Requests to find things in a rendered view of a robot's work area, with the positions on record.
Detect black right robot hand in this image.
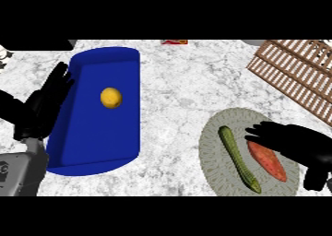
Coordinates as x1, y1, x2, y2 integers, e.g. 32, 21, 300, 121
243, 121, 332, 192

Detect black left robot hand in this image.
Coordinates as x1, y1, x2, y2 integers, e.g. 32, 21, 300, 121
0, 61, 77, 142

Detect orange sweet potato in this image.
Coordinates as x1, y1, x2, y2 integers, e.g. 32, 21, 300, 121
246, 140, 288, 183

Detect grey oval placemat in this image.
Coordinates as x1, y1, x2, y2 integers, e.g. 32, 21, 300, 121
199, 107, 301, 197

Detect brown wooden tiered shelf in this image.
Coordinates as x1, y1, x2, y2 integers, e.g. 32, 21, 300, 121
245, 40, 332, 133

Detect blue tray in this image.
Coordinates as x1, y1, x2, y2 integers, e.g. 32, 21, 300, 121
44, 46, 142, 177

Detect yellow lemon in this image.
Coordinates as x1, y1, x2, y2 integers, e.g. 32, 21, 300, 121
99, 87, 124, 110

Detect green cucumber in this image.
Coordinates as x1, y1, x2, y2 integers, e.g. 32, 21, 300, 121
218, 125, 263, 195

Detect black appliance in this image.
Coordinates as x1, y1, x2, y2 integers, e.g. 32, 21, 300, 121
1, 40, 78, 52

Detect grey object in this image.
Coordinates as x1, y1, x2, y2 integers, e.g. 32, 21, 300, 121
240, 40, 269, 47

